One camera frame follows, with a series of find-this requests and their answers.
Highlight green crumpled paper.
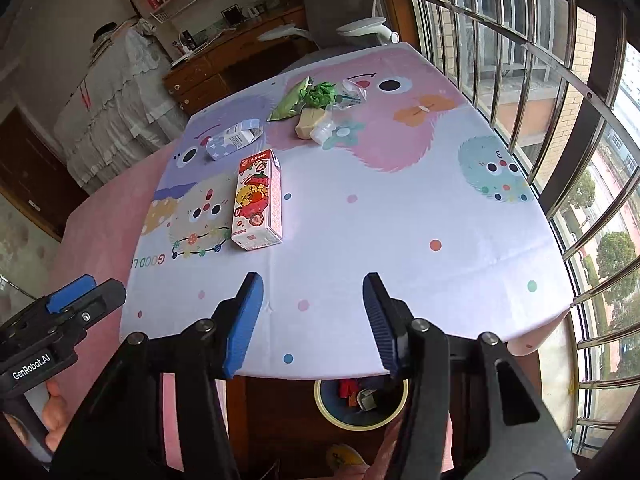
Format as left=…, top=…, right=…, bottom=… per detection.
left=303, top=81, right=337, bottom=110

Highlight yellow slipper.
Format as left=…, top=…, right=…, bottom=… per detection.
left=326, top=444, right=366, bottom=471

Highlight strawberry duck milk carton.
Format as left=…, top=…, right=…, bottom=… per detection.
left=231, top=148, right=283, bottom=252

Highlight grey office chair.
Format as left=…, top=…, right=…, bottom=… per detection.
left=259, top=0, right=400, bottom=50

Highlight crushed clear plastic bottle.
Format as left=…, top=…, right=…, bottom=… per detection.
left=311, top=79, right=367, bottom=146

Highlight pink bed sheet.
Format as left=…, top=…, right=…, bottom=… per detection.
left=46, top=138, right=227, bottom=474

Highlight green plastic pouch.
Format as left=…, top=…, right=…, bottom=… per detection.
left=268, top=76, right=312, bottom=122

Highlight purple star milk carton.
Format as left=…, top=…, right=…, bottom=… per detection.
left=205, top=118, right=262, bottom=160

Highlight yellow rimmed trash bin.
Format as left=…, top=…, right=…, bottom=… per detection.
left=314, top=375, right=409, bottom=432

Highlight wooden desk with drawers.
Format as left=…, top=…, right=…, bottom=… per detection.
left=163, top=0, right=317, bottom=115

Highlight person's left hand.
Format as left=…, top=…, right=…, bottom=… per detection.
left=42, top=378, right=70, bottom=452

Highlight metal window bars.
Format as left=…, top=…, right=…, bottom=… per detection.
left=411, top=0, right=639, bottom=458

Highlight white ruffled fabric cover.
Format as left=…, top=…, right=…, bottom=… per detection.
left=53, top=22, right=188, bottom=194

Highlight dark wooden door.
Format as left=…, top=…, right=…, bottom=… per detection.
left=1, top=107, right=88, bottom=240

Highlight cartoon printed tablecloth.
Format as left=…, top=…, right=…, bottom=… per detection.
left=120, top=44, right=573, bottom=379

